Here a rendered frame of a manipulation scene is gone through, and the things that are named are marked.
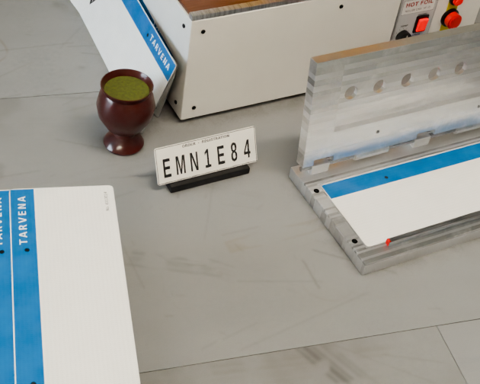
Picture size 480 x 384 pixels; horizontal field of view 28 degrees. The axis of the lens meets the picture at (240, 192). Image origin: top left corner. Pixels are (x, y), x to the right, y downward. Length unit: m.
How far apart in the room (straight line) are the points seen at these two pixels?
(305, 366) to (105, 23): 0.70
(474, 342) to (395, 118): 0.36
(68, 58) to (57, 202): 0.44
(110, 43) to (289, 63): 0.30
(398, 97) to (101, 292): 0.56
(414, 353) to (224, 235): 0.30
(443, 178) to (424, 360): 0.33
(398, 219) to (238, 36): 0.35
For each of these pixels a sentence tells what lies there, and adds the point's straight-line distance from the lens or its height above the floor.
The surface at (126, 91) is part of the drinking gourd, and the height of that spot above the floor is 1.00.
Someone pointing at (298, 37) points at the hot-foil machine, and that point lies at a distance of 1.49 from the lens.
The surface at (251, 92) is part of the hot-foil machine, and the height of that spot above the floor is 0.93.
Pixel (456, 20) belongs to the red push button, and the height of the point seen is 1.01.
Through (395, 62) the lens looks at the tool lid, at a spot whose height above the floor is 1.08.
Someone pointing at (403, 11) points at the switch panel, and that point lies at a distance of 1.58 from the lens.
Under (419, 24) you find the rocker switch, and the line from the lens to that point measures 1.61.
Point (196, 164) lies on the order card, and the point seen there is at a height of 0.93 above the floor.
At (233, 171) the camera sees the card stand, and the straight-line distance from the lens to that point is 1.40.
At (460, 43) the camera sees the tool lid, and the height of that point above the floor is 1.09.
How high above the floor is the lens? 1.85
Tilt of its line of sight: 43 degrees down
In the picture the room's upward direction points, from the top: 10 degrees clockwise
